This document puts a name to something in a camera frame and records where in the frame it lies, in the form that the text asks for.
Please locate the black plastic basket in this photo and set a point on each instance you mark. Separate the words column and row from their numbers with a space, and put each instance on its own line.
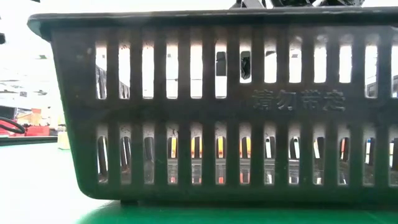
column 217, row 109

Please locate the yellow-green cylinder block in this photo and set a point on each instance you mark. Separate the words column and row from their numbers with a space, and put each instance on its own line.
column 63, row 140

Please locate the red rectangular block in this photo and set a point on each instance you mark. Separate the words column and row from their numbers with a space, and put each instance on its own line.
column 342, row 145

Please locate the red storage bin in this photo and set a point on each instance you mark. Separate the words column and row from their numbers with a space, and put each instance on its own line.
column 37, row 131

